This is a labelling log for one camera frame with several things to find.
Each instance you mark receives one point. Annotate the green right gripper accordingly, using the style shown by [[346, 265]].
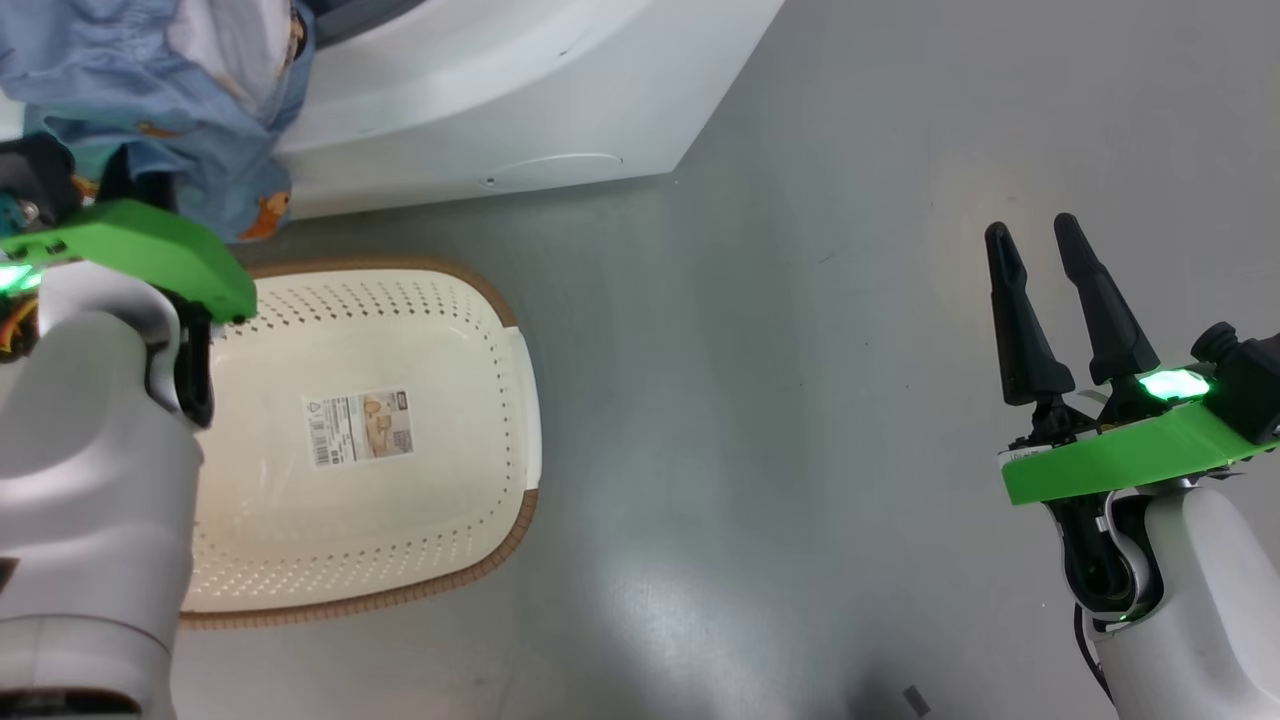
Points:
[[1120, 460]]

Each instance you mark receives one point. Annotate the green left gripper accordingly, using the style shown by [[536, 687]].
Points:
[[150, 245]]

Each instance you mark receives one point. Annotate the blue bear print garment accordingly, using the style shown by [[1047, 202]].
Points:
[[120, 70]]

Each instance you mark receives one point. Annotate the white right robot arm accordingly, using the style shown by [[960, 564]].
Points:
[[1210, 600]]

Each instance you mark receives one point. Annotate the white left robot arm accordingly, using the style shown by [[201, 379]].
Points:
[[80, 480]]

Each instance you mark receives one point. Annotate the basket product label sticker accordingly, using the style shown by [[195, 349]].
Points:
[[358, 428]]

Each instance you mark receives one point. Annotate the white front-load washing machine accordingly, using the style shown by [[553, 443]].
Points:
[[500, 90]]

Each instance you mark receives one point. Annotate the white perforated laundry basket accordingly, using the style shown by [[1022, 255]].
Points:
[[400, 540]]

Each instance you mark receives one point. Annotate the round white filter cover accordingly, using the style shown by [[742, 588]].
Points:
[[550, 170]]

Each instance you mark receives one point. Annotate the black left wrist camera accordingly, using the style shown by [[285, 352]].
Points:
[[40, 175]]

